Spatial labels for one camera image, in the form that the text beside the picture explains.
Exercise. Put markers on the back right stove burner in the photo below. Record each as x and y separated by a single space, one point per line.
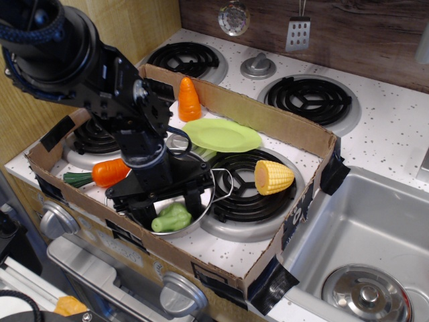
320 99

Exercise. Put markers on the yellow toy corn cob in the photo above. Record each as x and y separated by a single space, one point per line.
272 177

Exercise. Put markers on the silver stove knob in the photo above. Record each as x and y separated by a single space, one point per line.
179 141
258 68

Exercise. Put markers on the orange yellow object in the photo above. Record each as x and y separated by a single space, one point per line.
69 305

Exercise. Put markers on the hanging silver strainer ladle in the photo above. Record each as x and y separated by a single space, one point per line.
234 18

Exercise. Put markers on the front left stove burner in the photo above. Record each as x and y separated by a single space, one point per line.
89 145

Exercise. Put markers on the silver oven door handle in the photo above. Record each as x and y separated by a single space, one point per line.
133 295

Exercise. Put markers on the stove burner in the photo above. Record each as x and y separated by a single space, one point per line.
89 145
191 59
320 99
240 213

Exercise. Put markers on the green toy broccoli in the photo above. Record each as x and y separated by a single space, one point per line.
172 218

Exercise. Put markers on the front right stove burner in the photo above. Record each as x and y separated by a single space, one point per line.
240 213

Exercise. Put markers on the silver sink basin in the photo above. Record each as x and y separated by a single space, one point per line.
369 220

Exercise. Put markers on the cardboard fence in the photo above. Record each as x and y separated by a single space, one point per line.
227 286

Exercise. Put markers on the silver center stove knob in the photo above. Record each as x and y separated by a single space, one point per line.
179 141

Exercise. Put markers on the light green plastic plate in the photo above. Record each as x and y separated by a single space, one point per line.
222 135

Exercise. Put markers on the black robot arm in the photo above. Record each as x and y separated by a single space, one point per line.
54 53

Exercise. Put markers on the stainless steel pot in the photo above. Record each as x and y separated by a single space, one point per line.
207 198

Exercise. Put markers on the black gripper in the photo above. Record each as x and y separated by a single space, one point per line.
166 177

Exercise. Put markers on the back left stove burner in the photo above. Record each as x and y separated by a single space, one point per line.
191 59

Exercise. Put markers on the silver left oven knob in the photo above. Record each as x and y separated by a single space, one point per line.
56 221

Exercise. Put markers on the grey faucet base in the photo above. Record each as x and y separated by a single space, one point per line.
422 52

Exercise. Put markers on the hanging silver spatula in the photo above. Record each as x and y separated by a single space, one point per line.
298 35

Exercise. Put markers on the orange toy carrot tip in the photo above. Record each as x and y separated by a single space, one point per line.
189 107

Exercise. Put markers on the silver top stove knob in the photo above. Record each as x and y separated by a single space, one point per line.
258 68

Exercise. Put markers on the steel pot lid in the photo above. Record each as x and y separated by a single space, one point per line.
367 293

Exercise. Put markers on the orange toy carrot with leaves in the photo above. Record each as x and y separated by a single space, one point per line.
104 174

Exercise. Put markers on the silver oven knob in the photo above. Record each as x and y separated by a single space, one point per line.
179 297
56 221

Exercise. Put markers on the silver right oven knob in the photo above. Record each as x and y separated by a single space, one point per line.
179 297

